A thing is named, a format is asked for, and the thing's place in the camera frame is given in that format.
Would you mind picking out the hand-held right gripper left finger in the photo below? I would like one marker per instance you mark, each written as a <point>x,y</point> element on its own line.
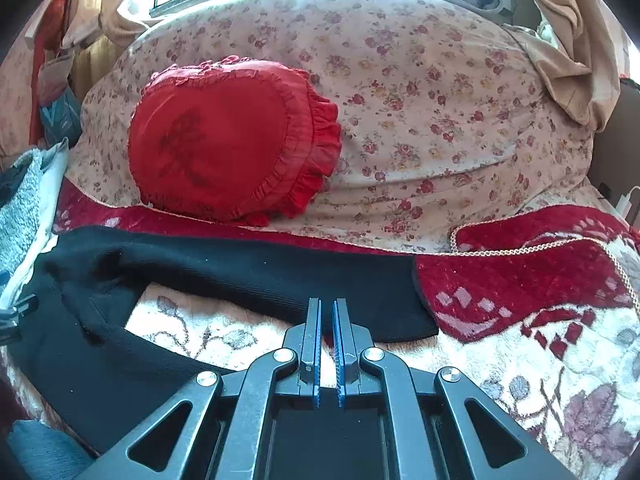
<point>316,350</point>

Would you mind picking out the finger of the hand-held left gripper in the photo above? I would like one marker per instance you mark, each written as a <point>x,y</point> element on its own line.
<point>20,310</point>

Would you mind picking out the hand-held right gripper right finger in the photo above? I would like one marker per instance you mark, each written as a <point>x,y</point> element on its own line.
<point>341,350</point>

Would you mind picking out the black sock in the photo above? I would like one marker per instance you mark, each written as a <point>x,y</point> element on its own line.
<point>200,265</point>

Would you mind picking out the grey towel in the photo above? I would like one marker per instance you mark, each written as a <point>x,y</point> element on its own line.
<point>20,200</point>

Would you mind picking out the white cloth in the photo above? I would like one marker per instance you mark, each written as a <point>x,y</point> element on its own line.
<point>52,180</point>

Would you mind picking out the blue-grey cloth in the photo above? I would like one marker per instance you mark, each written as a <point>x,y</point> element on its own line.
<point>45,452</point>

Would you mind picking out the red and white floral blanket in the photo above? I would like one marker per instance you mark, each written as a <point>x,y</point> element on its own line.
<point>525,280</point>

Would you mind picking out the blue plastic bag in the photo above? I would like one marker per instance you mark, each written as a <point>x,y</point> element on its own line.
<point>60,115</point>

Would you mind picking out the red heart-shaped frilled pillow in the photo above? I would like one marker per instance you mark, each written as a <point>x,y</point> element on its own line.
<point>220,145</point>

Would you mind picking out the floral cream pillow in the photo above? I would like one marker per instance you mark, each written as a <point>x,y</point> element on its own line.
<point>425,110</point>

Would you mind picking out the beige curtain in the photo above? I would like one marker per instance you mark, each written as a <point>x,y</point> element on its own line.
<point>565,35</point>
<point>125,5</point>

